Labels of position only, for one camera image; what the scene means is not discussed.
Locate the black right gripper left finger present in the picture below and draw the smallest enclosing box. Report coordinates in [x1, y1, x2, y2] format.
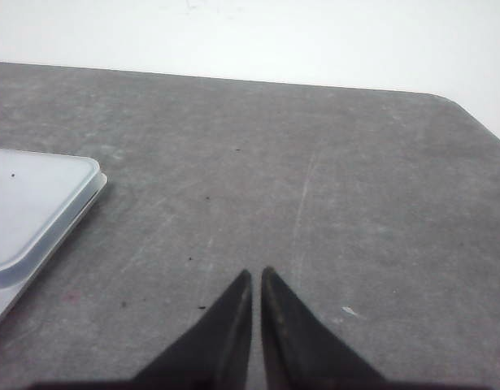
[131, 269, 253, 385]

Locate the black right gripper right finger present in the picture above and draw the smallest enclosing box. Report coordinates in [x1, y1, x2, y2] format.
[260, 266, 387, 385]

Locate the silver digital kitchen scale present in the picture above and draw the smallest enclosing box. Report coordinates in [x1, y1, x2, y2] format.
[0, 149, 107, 322]

